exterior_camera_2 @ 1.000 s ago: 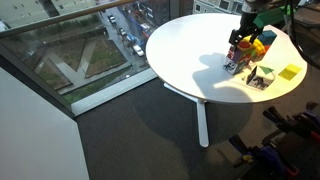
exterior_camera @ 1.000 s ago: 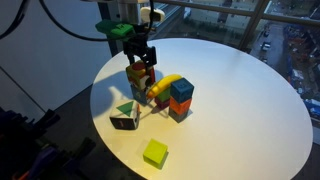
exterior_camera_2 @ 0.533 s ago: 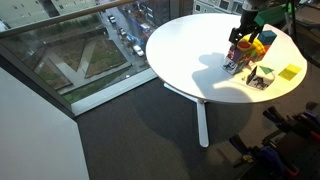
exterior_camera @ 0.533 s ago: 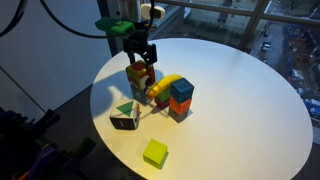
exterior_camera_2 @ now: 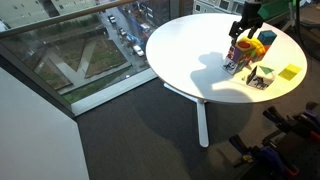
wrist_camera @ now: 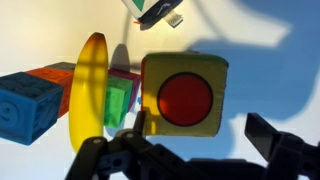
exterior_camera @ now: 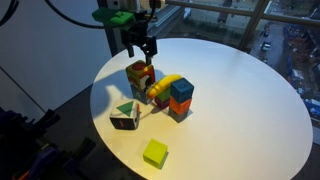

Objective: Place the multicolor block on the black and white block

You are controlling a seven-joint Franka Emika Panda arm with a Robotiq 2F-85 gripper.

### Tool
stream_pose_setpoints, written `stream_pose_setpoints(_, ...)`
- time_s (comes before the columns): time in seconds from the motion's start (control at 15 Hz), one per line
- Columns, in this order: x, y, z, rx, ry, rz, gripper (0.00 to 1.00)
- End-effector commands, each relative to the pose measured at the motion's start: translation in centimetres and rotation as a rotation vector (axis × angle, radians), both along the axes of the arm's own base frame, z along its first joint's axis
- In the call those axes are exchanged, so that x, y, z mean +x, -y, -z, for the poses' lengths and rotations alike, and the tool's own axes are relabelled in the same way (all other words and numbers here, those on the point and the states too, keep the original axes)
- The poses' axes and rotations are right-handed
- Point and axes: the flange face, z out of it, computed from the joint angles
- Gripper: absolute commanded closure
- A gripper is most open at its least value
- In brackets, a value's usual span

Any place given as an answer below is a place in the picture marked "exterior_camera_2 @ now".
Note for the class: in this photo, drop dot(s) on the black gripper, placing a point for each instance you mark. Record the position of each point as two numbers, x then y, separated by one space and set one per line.
251 11

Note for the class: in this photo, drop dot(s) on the multicolor picture block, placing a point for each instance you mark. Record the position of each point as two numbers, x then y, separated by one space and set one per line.
241 51

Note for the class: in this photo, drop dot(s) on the orange red block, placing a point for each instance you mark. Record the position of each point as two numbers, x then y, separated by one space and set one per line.
261 56

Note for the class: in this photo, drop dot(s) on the black and white patterned block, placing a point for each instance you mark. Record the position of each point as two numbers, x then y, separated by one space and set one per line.
230 66

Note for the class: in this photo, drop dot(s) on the white block with green triangle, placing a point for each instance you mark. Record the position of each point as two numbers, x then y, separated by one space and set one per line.
261 78

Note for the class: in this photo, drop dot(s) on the yellow green flat block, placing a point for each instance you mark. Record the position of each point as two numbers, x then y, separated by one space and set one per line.
290 72

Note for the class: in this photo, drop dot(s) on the yellow toy banana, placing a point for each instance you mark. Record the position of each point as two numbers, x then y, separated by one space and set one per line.
256 45

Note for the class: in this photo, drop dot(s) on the teal cube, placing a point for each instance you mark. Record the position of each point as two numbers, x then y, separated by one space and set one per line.
266 37

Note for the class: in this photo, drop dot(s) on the small green cube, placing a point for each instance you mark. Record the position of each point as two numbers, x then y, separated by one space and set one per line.
253 54

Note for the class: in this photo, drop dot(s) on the dark chair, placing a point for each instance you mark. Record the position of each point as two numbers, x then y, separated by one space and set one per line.
308 18

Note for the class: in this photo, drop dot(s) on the black clamp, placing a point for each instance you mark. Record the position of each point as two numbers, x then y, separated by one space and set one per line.
283 121

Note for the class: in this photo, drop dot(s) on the white table base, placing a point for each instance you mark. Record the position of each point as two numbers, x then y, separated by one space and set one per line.
202 123

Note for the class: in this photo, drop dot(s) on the blue and orange clamp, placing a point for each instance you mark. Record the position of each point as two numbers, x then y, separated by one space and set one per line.
270 158

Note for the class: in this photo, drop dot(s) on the black perforated board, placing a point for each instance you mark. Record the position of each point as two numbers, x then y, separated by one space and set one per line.
308 158

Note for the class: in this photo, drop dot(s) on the white window sill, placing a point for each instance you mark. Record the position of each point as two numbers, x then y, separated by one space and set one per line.
110 93

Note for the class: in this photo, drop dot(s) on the wooden handrail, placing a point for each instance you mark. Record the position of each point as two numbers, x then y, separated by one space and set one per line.
66 16

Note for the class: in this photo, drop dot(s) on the dark window frame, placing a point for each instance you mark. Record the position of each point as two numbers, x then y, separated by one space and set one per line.
36 80

